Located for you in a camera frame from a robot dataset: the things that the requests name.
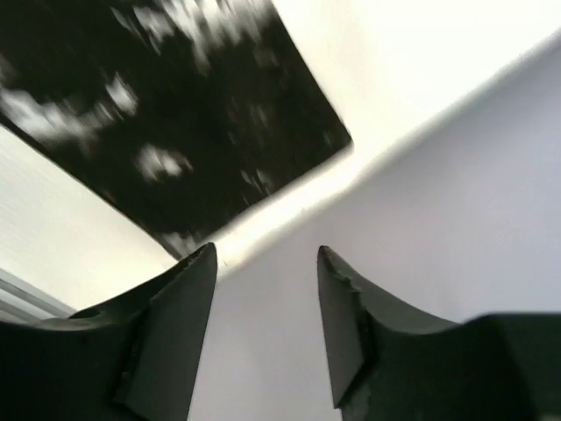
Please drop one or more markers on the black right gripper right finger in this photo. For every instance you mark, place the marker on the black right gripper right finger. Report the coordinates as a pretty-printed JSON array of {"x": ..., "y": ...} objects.
[{"x": 389, "y": 360}]

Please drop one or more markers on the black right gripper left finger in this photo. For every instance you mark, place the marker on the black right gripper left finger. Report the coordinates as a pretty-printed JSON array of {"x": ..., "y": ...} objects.
[{"x": 132, "y": 357}]

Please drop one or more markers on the black white patterned trousers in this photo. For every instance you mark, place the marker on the black white patterned trousers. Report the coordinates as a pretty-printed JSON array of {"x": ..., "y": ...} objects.
[{"x": 180, "y": 114}]

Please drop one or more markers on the aluminium rail frame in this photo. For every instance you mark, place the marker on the aluminium rail frame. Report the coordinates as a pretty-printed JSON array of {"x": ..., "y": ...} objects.
[{"x": 23, "y": 303}]

